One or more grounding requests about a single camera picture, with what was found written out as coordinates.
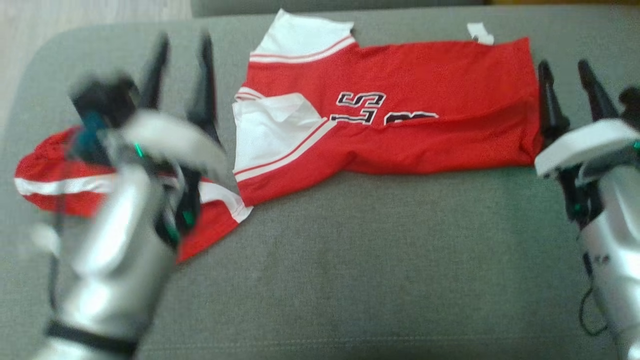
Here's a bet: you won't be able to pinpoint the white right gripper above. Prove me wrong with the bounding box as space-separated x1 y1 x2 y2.
533 59 640 231

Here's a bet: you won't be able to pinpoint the red white sports jersey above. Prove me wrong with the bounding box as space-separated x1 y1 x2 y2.
232 9 545 207

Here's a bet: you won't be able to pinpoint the white cable label tag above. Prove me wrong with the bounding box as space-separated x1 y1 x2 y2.
30 222 62 257

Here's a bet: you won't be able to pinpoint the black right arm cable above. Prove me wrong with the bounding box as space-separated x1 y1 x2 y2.
578 252 610 337

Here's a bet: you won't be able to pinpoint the red white striped shorts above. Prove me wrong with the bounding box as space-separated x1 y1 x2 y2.
14 125 253 264

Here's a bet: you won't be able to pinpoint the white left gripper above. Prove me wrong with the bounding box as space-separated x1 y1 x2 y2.
119 30 230 248

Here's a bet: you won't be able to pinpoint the grey sofa seat cushion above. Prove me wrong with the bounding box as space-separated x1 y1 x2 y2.
0 5 640 360

